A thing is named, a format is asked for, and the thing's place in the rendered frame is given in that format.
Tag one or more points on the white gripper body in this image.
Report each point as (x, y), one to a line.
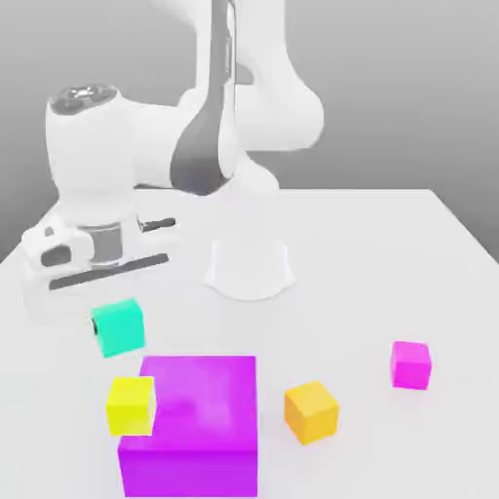
(109, 271)

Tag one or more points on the small teal cube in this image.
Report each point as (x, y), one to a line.
(119, 328)

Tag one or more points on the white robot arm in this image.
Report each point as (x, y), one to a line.
(101, 140)

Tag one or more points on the small yellow cube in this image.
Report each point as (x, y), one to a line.
(129, 407)

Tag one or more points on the small orange cube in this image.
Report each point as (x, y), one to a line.
(310, 413)

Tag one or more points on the small pink cube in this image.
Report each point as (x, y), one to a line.
(410, 365)

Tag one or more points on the large purple box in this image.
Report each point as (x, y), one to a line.
(202, 429)

